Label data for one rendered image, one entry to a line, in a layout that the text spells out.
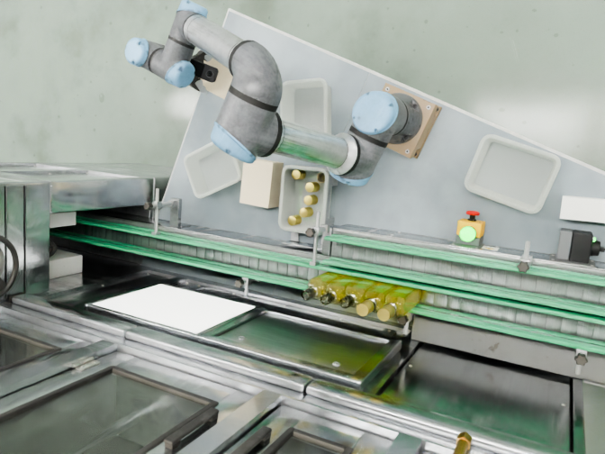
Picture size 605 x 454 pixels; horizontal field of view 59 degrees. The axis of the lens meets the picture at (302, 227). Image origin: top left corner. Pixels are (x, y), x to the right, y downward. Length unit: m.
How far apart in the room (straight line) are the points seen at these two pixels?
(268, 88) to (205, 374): 0.69
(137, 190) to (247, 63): 1.12
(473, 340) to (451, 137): 0.61
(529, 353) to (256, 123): 0.98
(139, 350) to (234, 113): 0.67
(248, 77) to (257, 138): 0.13
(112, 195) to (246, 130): 1.02
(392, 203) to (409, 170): 0.12
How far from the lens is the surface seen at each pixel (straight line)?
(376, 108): 1.46
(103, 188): 2.09
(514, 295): 1.52
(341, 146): 1.42
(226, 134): 1.19
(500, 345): 1.64
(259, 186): 1.88
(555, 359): 1.64
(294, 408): 1.25
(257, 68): 1.19
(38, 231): 1.93
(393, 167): 1.76
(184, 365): 1.39
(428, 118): 1.65
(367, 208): 1.79
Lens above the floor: 2.43
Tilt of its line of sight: 63 degrees down
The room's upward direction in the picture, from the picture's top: 103 degrees counter-clockwise
